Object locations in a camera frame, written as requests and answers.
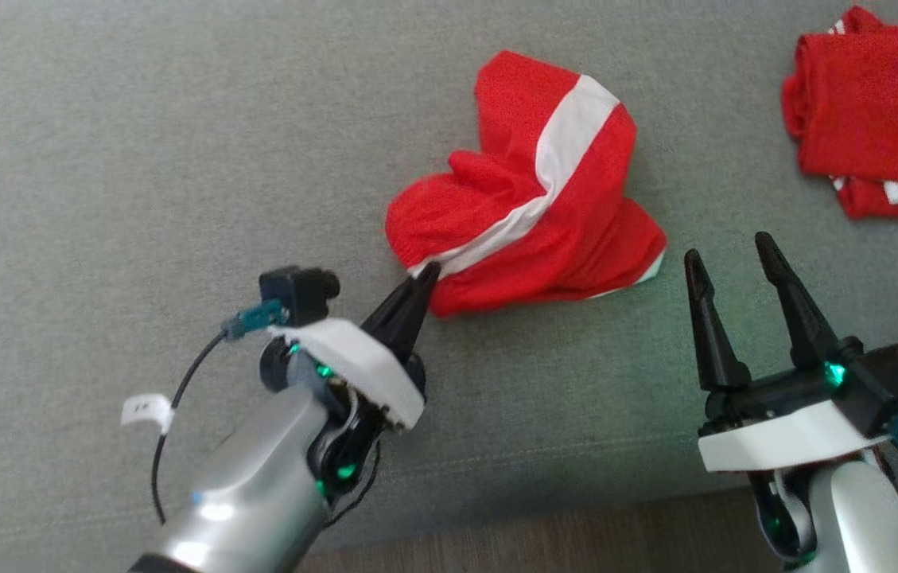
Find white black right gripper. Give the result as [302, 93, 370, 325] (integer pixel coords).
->
[684, 232, 892, 474]

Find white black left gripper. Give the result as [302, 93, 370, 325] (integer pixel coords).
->
[260, 262, 442, 488]

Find red shorts with white stripe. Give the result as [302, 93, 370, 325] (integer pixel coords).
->
[384, 49, 669, 320]

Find red jersey with white trim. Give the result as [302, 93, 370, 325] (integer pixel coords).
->
[780, 6, 898, 222]

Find large grey sofa seat cushion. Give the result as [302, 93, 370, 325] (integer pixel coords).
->
[0, 0, 898, 573]

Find blue left camera connector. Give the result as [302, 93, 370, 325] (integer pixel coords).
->
[221, 300, 288, 341]

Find white cable tag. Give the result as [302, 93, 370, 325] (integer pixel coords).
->
[120, 393, 176, 435]

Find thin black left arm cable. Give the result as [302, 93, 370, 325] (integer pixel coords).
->
[150, 329, 228, 526]

